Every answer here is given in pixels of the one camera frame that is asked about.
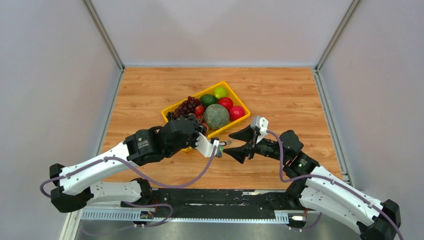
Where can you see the left aluminium frame post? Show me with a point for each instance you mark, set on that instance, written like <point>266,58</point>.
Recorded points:
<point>93,13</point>

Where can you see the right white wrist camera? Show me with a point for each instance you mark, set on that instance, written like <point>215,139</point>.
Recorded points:
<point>259,125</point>

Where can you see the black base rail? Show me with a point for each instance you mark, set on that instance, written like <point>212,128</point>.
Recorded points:
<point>206,206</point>

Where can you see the light green lime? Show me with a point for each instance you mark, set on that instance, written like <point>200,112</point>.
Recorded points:
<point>220,92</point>

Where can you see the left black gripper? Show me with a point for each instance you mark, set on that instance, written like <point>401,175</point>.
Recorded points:
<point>199,128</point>

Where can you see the aluminium frame post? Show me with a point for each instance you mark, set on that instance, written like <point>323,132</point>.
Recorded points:
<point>349,13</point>
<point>93,13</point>

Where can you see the yellow plastic tray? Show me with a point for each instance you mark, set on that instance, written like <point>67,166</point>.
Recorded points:
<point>231,94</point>

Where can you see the pink red apple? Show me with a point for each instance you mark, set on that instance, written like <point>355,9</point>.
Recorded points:
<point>236,112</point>

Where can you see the green netted melon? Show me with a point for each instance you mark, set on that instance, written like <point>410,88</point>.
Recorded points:
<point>216,116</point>

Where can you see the dark purple grape bunch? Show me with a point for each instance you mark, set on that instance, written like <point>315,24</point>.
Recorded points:
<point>187,107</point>

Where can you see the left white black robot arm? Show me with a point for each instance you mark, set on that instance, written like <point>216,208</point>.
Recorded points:
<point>113,176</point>

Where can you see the right aluminium frame post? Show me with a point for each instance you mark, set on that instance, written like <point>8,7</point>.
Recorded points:
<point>349,13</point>

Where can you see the dark green avocado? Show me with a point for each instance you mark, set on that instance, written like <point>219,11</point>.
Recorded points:
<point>208,99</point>

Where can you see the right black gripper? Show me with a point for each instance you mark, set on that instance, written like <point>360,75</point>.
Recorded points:
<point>239,153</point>

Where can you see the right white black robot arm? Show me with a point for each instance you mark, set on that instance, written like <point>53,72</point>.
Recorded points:
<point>316,188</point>

